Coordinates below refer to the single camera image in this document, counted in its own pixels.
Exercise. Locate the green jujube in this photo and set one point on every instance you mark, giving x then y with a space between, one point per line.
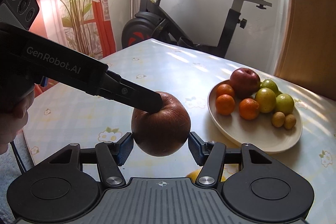
270 85
285 104

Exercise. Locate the orange mandarin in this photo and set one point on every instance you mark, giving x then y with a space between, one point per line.
225 105
225 89
249 109

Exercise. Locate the large red apple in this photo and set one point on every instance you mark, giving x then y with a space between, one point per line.
160 132

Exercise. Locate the yellow citrus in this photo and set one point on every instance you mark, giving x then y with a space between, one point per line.
192 175

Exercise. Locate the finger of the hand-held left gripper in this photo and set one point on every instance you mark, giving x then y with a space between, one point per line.
136 95

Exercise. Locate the small red apple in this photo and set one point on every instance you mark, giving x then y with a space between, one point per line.
244 82

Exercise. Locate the plant printed curtain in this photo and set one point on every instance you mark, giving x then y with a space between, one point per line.
78 3

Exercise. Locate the person's left hand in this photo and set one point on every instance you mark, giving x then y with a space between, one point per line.
13 127

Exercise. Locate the cream plate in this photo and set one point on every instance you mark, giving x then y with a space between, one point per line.
249 136

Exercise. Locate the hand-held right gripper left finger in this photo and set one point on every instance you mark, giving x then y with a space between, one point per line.
125 149

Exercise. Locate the wooden door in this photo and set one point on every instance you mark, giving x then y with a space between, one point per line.
312 29

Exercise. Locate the small brown longan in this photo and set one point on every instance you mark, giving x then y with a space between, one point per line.
290 121
278 119

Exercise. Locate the black exercise bike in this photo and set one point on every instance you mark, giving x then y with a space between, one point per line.
147 29

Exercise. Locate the white towel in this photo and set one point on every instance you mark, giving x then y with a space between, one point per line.
10 176

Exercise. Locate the yellow-green jujube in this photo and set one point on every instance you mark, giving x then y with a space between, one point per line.
265 100

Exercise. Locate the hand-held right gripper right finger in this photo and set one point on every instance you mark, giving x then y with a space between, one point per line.
195 149

